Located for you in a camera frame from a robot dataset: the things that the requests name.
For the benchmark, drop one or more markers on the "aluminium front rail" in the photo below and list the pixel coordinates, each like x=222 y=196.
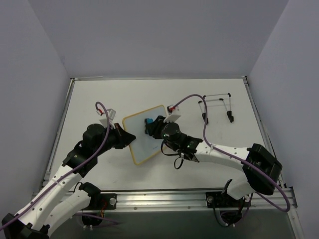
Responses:
x=193 y=200

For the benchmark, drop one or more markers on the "metal wire whiteboard stand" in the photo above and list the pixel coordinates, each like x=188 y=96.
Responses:
x=217 y=100

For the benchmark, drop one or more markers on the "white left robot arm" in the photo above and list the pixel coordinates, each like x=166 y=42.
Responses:
x=48 y=210

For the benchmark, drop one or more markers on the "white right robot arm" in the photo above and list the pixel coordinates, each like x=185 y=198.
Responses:
x=259 y=169

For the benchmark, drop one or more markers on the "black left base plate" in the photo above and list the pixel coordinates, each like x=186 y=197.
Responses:
x=103 y=201

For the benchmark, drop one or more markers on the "blue bone shaped eraser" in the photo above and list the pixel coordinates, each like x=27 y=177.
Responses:
x=148 y=121

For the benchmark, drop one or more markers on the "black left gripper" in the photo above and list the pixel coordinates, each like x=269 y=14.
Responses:
x=120 y=137

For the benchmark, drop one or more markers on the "yellow framed whiteboard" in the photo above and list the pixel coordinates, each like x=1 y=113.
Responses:
x=144 y=146

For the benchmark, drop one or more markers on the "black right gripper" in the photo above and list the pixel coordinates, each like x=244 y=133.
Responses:
x=154 y=127

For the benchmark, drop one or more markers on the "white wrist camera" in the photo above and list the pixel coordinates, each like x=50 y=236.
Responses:
x=106 y=119
x=173 y=114

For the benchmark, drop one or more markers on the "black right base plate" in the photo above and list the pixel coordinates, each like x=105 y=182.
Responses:
x=218 y=199

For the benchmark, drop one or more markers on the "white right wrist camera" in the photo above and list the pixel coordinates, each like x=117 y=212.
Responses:
x=173 y=114

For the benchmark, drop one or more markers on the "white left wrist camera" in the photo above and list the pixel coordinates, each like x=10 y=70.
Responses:
x=106 y=119

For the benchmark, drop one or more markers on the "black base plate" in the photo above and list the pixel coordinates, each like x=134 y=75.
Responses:
x=218 y=199
x=103 y=201

